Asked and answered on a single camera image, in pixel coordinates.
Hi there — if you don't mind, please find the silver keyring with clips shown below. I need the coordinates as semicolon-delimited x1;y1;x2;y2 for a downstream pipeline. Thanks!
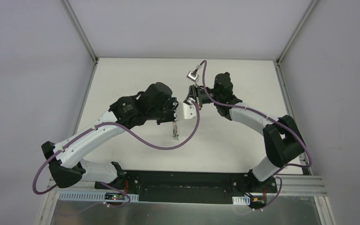
172;121;179;136

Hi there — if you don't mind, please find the green tagged key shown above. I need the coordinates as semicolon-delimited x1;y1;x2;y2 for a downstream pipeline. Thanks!
172;135;179;141

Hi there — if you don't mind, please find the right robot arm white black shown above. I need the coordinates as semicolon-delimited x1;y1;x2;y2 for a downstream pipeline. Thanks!
176;72;305;192

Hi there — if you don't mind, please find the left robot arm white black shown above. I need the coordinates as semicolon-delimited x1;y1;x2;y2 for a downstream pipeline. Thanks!
41;82;178;190

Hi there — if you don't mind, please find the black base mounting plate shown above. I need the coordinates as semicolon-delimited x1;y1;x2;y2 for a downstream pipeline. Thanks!
110;170;278;204

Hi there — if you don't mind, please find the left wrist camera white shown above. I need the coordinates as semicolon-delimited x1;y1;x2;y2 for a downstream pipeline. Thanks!
175;102;197;121

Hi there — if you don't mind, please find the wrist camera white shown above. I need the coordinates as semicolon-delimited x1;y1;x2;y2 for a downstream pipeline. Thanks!
175;102;197;121
186;70;199;83

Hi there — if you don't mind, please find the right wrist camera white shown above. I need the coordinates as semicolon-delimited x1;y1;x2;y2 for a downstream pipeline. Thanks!
186;70;199;83

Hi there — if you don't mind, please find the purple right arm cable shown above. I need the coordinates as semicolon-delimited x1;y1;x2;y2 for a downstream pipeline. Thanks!
195;60;313;216

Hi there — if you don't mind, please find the aluminium frame post left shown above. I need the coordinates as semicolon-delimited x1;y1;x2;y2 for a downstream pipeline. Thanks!
61;0;98;64

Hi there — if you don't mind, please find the aluminium frame post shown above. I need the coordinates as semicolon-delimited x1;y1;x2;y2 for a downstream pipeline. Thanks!
276;0;320;66
61;0;98;64

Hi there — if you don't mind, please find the aluminium front rail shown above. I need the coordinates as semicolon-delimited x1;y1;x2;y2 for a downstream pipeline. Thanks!
47;170;327;197

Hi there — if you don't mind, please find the aluminium frame post right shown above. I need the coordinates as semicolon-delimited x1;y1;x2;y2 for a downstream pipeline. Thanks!
276;0;320;66

